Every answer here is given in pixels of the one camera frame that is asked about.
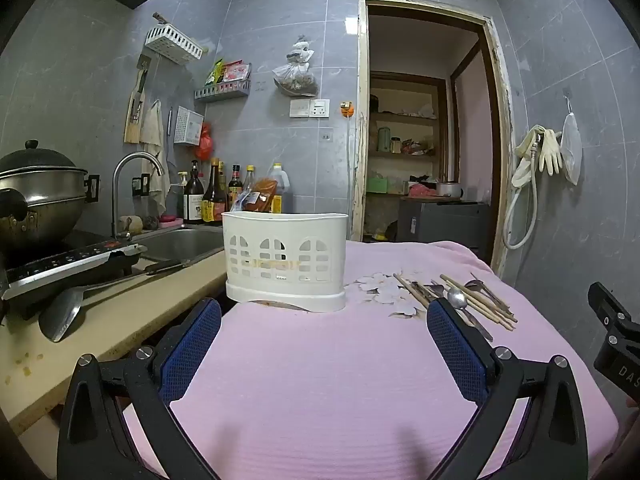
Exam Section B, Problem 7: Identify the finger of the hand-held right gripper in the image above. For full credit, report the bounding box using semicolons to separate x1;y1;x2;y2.
588;282;633;333

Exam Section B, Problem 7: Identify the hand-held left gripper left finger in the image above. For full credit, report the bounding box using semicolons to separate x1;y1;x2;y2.
56;297;223;480

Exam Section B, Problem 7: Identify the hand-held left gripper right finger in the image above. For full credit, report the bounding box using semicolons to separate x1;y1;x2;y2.
426;297;590;480

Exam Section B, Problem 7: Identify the bunch of wooden chopsticks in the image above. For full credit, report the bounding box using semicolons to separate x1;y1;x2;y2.
392;272;519;332

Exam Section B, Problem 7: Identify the white plastic utensil holder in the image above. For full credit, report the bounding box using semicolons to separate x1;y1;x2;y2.
221;211;349;313

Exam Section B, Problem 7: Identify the beige kitchen counter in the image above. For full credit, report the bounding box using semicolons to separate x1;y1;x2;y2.
0;247;228;436

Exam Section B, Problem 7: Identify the steel sink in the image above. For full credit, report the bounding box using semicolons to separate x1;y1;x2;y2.
132;225;226;267

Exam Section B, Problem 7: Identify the grey appliance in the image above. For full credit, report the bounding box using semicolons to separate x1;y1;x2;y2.
395;200;493;261

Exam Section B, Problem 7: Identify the pink floral blanket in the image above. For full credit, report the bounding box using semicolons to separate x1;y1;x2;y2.
122;240;608;480

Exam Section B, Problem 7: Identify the dark soy sauce bottle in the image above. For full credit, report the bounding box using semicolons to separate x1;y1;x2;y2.
202;157;227;225

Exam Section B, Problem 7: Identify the black induction cooker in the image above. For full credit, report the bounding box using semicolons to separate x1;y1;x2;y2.
0;240;148;321

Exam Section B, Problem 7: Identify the clear hanging plastic bag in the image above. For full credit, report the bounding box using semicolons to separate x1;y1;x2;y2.
560;97;583;186

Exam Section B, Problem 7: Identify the steel faucet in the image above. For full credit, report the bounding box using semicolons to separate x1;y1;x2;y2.
111;152;166;241

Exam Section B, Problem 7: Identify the cooking oil jug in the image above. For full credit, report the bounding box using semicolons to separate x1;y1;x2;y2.
267;161;292;214

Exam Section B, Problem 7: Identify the wooden shelf unit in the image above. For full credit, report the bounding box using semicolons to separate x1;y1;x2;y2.
367;72;449;196

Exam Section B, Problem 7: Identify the red plastic bag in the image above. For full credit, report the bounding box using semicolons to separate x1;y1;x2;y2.
195;122;215;161

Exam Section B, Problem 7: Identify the steel steamer pot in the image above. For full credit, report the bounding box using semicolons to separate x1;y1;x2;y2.
0;167;90;256

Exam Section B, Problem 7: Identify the beige hanging cloth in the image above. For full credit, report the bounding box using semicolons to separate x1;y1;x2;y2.
140;99;168;216

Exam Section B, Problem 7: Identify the wooden cutting board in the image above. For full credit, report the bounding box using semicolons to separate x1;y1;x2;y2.
124;67;151;145

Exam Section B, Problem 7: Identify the dark pot lid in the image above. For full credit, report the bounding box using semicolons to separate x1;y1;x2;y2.
0;140;78;177

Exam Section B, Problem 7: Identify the hanging metal kitchen tool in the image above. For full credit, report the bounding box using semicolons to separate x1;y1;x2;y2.
131;55;151;126

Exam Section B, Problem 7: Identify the red snack packet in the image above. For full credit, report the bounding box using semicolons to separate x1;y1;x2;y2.
222;61;251;83

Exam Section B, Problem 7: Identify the hanging bag of dried goods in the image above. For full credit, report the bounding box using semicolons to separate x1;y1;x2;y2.
272;35;319;97

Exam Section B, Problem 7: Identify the white shower hose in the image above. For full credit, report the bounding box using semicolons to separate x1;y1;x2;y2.
502;132;545;250

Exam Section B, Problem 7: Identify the metal spatula black handle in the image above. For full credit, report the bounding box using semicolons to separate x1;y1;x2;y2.
39;259;186;343

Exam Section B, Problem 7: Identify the white power cord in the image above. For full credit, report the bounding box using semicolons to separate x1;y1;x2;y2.
345;116;355;213

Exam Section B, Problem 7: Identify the white wall box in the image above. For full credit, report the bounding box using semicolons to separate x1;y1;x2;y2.
174;106;205;148

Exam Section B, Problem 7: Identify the worn door frame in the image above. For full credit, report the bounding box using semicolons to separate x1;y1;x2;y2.
350;0;514;278

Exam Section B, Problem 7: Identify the grey wall rack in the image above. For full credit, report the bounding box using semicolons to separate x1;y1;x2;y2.
194;77;252;103

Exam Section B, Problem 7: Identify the white wall basket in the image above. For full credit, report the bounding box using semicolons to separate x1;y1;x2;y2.
145;25;205;66

